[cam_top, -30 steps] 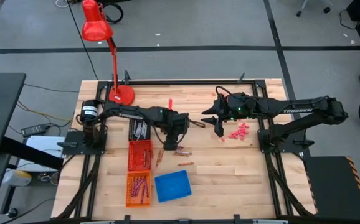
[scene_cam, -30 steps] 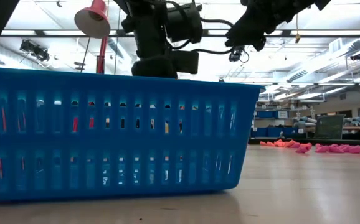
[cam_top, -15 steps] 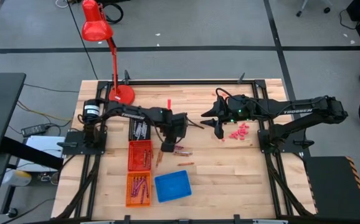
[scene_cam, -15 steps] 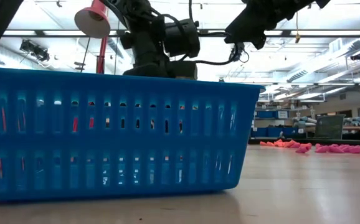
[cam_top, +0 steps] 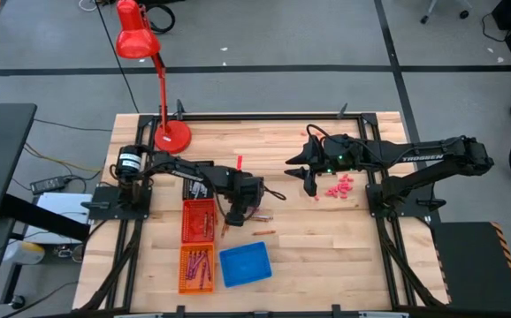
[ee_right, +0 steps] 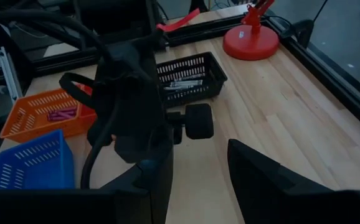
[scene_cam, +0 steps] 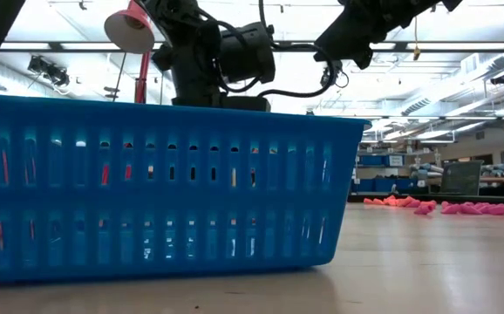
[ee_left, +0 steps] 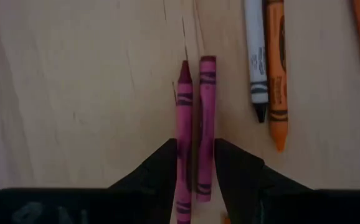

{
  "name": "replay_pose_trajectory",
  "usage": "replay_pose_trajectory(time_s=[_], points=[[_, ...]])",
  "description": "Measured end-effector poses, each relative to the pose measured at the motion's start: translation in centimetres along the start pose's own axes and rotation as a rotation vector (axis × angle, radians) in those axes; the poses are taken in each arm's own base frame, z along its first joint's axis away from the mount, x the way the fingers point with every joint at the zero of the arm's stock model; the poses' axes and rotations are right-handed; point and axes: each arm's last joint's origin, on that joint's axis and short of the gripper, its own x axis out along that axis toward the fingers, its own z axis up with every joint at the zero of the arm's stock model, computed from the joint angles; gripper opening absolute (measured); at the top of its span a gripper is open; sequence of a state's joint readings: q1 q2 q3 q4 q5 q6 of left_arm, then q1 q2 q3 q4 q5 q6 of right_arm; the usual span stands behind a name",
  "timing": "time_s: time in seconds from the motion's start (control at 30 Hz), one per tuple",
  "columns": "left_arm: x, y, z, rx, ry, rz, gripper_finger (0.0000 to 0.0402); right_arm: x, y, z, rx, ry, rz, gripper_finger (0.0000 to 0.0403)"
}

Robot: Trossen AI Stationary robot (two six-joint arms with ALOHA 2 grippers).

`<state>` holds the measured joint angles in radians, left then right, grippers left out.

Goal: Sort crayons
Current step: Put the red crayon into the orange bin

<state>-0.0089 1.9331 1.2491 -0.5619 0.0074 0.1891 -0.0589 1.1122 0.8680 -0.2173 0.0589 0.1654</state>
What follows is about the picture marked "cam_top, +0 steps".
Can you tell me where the white yellow rounded object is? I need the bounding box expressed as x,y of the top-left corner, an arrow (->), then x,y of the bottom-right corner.
2,240 -> 47,266

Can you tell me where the black power adapter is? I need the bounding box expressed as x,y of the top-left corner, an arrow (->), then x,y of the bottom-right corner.
28,175 -> 68,196

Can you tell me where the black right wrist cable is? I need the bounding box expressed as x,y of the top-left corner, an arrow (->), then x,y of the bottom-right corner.
305,124 -> 330,145

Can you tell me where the yellow floor cable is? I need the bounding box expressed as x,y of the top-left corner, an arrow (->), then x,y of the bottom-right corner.
22,140 -> 106,174

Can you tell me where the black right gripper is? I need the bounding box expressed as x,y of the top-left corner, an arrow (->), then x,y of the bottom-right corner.
285,135 -> 370,178

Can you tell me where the red desk lamp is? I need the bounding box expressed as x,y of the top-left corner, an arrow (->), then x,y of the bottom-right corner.
114,0 -> 194,155

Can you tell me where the orange plastic basket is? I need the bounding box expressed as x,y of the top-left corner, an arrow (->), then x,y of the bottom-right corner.
178,243 -> 216,295

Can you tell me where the black desk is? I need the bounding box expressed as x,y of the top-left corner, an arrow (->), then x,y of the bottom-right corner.
0,102 -> 92,318

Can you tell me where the black lamp power cable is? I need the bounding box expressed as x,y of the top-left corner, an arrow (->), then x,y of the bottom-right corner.
92,0 -> 141,115

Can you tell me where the red plastic basket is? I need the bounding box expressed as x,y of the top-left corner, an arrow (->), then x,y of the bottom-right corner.
180,198 -> 217,245

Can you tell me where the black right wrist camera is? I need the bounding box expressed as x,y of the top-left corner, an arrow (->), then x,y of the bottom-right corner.
302,170 -> 319,198

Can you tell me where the black plastic basket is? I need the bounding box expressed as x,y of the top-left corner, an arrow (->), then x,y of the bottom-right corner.
181,161 -> 216,202

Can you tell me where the office chair base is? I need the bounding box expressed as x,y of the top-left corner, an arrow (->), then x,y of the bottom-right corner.
418,0 -> 472,26

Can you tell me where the black coiled floor cable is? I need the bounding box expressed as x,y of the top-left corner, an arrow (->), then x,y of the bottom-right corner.
148,2 -> 177,35

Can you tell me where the small metal wire object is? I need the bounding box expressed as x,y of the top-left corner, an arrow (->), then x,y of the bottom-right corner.
52,244 -> 85,262

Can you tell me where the black equipment cable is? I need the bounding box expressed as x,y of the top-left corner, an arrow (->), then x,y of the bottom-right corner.
480,11 -> 509,44

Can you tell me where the white box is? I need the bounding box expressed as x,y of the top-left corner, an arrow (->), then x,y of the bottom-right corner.
34,192 -> 94,246

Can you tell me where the thin black floor cable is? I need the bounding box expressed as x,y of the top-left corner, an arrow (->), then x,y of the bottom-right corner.
32,117 -> 115,133

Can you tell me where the blue plastic basket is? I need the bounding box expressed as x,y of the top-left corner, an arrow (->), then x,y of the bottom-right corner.
218,240 -> 273,289

